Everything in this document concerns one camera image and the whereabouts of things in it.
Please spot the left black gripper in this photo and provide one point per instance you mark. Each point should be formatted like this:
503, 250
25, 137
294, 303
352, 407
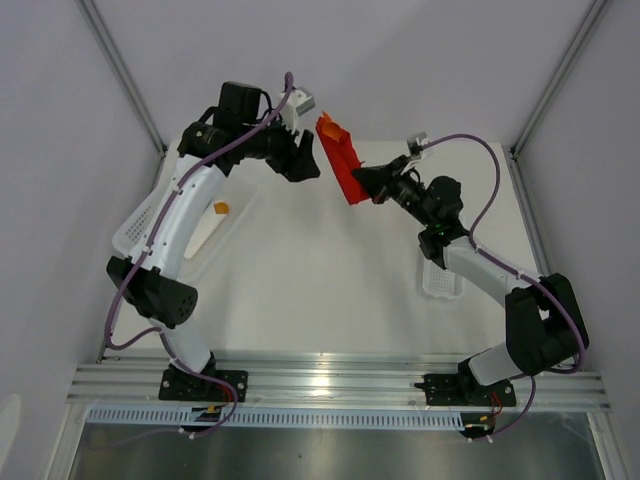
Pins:
296, 163

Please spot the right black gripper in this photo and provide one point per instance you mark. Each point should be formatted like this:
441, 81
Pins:
380, 182

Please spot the red paper napkin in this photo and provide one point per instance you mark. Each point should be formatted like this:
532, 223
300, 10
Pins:
343, 159

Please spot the orange plastic spoon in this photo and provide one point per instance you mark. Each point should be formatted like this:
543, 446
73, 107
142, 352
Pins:
331, 130

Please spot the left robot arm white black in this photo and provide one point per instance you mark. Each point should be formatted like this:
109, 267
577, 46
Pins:
244, 124

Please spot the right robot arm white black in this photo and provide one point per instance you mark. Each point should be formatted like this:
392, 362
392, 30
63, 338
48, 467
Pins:
543, 322

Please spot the large white plastic basket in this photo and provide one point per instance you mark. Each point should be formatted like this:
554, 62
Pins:
216, 226

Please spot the small white perforated tray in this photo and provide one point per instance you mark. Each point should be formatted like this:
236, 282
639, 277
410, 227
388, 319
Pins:
437, 283

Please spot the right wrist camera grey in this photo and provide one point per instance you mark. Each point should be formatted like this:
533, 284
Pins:
417, 145

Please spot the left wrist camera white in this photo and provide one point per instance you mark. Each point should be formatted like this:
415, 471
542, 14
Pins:
299, 103

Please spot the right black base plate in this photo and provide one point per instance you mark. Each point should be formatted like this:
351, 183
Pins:
457, 390

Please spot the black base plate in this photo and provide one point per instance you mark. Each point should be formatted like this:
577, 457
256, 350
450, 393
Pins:
457, 390
177, 385

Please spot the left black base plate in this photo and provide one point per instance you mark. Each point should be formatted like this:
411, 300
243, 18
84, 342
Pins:
177, 385

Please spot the left aluminium frame post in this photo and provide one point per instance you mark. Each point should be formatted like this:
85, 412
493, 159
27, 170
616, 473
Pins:
105, 41

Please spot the aluminium frame post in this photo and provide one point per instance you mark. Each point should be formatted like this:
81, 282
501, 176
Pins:
105, 41
570, 55

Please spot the right aluminium frame post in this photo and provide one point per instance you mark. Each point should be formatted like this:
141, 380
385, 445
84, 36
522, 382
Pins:
570, 55

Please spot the aluminium mounting rail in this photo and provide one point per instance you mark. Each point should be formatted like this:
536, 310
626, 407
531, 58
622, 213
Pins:
320, 380

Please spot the white slotted cable duct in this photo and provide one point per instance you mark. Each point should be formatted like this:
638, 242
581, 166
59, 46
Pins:
410, 420

